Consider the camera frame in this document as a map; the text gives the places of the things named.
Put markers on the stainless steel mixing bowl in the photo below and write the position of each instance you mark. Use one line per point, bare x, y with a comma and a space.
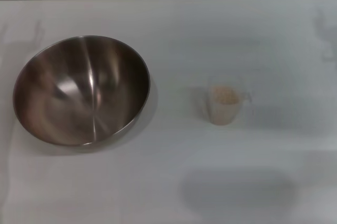
79, 95

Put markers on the white rice grains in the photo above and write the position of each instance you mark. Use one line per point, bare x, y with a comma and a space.
225, 95

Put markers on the clear plastic measuring cup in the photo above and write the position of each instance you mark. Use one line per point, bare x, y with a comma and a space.
223, 113

